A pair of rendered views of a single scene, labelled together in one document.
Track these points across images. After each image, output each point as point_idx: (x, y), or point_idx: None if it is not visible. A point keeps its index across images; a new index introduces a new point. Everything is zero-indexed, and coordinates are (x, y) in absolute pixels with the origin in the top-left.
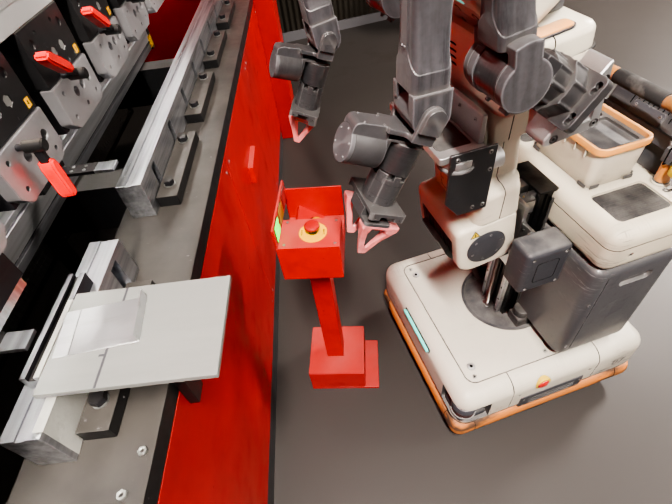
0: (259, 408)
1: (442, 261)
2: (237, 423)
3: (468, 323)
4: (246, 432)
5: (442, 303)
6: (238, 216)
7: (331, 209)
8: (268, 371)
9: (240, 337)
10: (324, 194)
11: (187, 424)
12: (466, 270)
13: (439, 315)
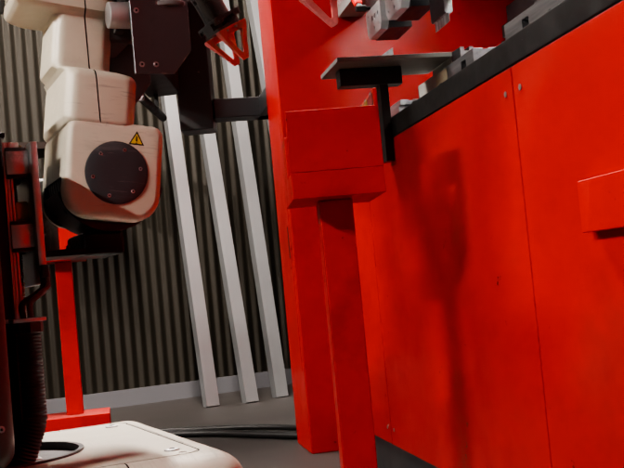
0: (441, 396)
1: (97, 464)
2: (413, 295)
3: (90, 439)
4: (418, 334)
5: (128, 442)
6: (505, 184)
7: (309, 158)
8: (474, 458)
9: (444, 273)
10: (314, 124)
11: (386, 166)
12: (46, 464)
13: (140, 437)
